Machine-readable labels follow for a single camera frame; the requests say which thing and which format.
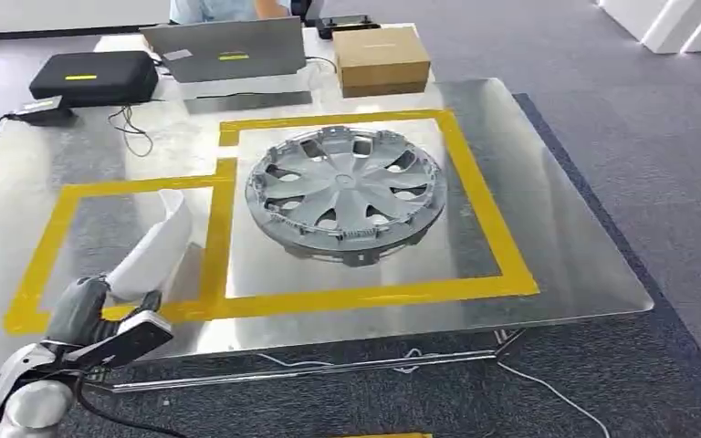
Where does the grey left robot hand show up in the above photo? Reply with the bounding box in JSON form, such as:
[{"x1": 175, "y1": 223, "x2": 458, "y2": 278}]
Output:
[{"x1": 45, "y1": 275, "x2": 164, "y2": 349}]

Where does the white plastic shell part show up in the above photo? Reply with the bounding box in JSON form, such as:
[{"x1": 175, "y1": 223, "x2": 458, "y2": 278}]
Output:
[{"x1": 105, "y1": 188, "x2": 194, "y2": 302}]

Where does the yellow tape outline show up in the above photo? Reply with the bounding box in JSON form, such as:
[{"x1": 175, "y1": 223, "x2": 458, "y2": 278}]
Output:
[{"x1": 2, "y1": 109, "x2": 540, "y2": 337}]

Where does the small black device yellow label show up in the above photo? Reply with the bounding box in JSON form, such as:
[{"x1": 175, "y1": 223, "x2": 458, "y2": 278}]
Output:
[{"x1": 8, "y1": 94, "x2": 77, "y2": 128}]

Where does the black zipped case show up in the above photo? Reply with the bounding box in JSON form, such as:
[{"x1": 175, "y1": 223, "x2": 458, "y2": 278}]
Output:
[{"x1": 28, "y1": 50, "x2": 160, "y2": 109}]

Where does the grey plastic wheel cover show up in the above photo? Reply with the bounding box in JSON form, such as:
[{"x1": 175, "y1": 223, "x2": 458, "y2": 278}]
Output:
[{"x1": 244, "y1": 125, "x2": 448, "y2": 268}]

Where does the grey laptop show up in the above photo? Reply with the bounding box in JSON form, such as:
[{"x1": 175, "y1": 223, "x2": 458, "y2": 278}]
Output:
[{"x1": 140, "y1": 16, "x2": 309, "y2": 85}]

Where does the person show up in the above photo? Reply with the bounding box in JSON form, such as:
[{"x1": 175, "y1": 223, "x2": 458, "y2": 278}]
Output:
[{"x1": 169, "y1": 0, "x2": 294, "y2": 26}]

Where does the flat black device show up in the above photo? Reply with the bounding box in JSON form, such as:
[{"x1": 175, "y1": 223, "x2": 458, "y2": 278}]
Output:
[{"x1": 314, "y1": 15, "x2": 382, "y2": 40}]

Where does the large brown cardboard box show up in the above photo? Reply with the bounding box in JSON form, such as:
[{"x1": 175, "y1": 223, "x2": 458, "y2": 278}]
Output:
[{"x1": 332, "y1": 26, "x2": 432, "y2": 99}]

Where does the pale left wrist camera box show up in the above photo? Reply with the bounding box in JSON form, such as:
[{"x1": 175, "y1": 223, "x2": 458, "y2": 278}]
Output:
[{"x1": 63, "y1": 311, "x2": 175, "y2": 371}]

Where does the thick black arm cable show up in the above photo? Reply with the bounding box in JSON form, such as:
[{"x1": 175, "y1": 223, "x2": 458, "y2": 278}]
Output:
[{"x1": 75, "y1": 374, "x2": 188, "y2": 438}]

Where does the thin black looped cable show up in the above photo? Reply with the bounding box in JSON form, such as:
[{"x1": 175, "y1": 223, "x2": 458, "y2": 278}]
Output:
[{"x1": 107, "y1": 103, "x2": 155, "y2": 160}]

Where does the short white cable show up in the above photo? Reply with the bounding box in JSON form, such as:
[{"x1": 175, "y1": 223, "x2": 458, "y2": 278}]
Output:
[{"x1": 256, "y1": 349, "x2": 424, "y2": 374}]

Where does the black laptop cable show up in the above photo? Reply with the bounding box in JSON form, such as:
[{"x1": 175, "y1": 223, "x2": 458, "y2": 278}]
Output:
[{"x1": 305, "y1": 55, "x2": 339, "y2": 74}]

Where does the long white cable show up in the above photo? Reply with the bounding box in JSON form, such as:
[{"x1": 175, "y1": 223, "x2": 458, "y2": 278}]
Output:
[{"x1": 495, "y1": 360, "x2": 612, "y2": 438}]

